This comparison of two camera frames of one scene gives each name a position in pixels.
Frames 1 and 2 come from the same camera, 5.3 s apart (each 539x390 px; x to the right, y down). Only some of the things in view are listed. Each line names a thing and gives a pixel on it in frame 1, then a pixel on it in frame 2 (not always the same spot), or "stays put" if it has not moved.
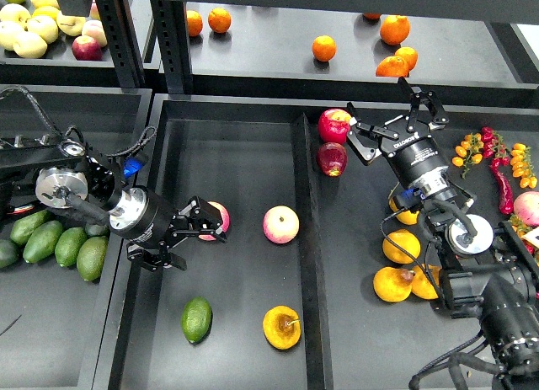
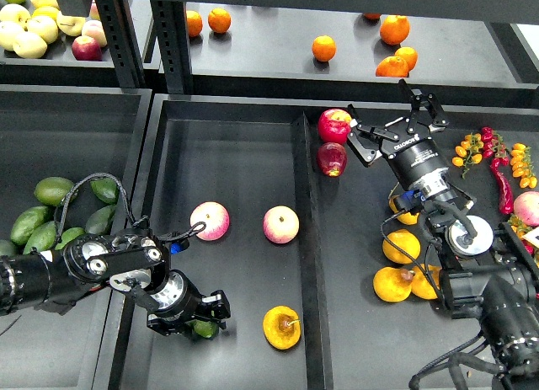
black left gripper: [138, 214] -> [179, 297]
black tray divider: [318, 363] stays put
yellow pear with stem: [281, 327] stays put
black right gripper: [413, 152] stays put
